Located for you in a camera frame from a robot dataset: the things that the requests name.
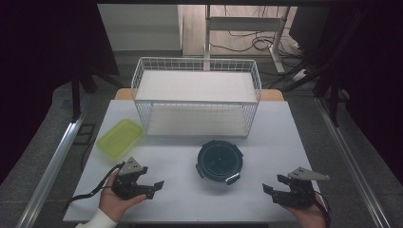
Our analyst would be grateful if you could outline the black cables on floor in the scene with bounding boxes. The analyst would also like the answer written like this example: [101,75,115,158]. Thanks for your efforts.
[208,5,307,56]

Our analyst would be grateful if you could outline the white cabinet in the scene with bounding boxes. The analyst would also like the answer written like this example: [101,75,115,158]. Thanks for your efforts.
[97,3,184,52]

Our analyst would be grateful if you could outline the dark curtain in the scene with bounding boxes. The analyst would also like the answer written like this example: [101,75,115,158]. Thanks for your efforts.
[0,0,120,185]
[327,0,403,180]

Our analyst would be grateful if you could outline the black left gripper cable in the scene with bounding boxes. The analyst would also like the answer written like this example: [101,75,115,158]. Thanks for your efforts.
[62,161,126,214]

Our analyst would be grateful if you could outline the white wire basket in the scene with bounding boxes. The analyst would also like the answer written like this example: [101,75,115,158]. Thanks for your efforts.
[130,56,263,139]

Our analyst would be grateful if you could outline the dark teal round lid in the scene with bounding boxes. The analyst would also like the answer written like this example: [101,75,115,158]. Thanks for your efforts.
[195,139,244,186]

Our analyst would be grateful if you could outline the person's left hand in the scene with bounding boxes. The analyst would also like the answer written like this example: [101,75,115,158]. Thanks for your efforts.
[98,170,148,223]

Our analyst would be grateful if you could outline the black metal stand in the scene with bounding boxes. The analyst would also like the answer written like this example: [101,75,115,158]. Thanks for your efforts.
[284,12,351,128]
[70,61,125,124]

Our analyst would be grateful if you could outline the person's right hand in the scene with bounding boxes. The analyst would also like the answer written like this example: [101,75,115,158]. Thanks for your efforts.
[280,192,328,228]

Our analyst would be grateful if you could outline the green translucent plastic container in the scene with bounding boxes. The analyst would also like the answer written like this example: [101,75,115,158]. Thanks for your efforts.
[95,118,145,161]

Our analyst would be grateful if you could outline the white basket liner board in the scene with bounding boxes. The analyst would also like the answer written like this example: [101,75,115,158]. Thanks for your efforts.
[135,69,258,138]

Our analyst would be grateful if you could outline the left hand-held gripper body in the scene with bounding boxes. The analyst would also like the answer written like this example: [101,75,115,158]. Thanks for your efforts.
[111,157,149,200]

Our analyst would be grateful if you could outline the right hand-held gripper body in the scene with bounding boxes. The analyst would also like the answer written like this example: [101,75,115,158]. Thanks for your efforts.
[271,166,331,211]

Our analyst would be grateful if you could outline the white metal desk frame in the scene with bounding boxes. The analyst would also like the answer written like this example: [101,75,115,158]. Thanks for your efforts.
[203,4,292,75]

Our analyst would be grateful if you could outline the aluminium rail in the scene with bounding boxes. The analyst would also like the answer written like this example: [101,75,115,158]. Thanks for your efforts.
[14,94,88,228]
[314,96,387,228]

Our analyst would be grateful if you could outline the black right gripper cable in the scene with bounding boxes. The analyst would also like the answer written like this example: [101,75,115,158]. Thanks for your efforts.
[315,191,333,228]

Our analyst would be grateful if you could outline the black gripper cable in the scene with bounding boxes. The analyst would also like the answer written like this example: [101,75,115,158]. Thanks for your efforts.
[62,161,126,214]
[315,191,333,228]

